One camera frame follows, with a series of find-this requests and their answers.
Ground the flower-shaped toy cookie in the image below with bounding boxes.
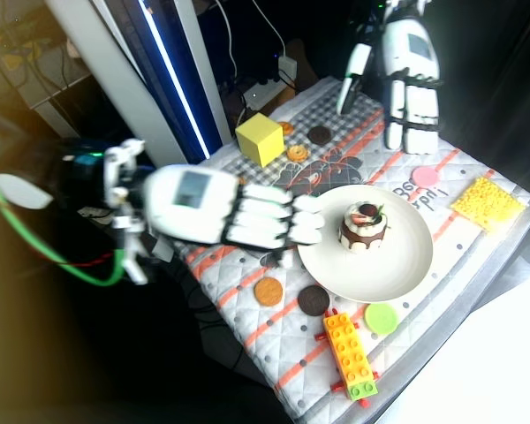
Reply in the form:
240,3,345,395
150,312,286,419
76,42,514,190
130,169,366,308
286,144,311,163

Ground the yellow bumpy sponge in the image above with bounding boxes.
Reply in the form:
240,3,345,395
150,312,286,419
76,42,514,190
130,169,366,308
450,176,526,232

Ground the pink round disc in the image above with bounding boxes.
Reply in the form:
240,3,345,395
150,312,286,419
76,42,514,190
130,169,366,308
412,165,441,187

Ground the white power adapter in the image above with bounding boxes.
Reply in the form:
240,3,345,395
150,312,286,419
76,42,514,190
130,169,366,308
276,55,299,83

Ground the green cable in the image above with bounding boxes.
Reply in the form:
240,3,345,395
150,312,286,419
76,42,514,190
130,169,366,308
0,158,128,287

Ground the green round disc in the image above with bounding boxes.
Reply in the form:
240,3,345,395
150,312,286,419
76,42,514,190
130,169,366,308
363,302,400,337

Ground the white cable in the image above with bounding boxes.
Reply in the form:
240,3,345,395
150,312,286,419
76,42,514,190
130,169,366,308
214,0,289,59

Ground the chocolate cream toy cake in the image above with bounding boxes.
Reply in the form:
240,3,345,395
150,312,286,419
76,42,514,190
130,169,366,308
337,201,389,254

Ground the white round plate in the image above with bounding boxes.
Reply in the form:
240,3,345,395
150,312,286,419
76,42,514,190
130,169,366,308
296,184,435,304

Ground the dark chocolate toy cookie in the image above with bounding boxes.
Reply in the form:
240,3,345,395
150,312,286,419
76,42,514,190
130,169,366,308
307,125,334,146
297,284,332,317

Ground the tan round toy cookie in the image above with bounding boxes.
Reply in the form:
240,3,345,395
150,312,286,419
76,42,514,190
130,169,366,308
253,276,284,307

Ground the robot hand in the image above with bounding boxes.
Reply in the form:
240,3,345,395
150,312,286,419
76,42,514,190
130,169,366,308
141,163,327,261
337,17,445,155

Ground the grey quilt with bear print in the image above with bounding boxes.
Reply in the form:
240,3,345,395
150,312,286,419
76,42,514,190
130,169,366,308
174,75,530,420

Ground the orange and green brick block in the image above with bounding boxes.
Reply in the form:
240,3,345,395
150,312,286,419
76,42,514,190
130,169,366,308
314,308,381,402

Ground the white power strip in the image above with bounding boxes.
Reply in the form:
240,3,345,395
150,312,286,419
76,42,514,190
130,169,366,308
242,81,289,112

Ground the white column with blue strip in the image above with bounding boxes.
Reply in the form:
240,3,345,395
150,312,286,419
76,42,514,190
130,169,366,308
46,0,233,165

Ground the yellow cube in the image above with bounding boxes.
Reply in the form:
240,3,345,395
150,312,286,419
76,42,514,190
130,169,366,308
234,111,286,169

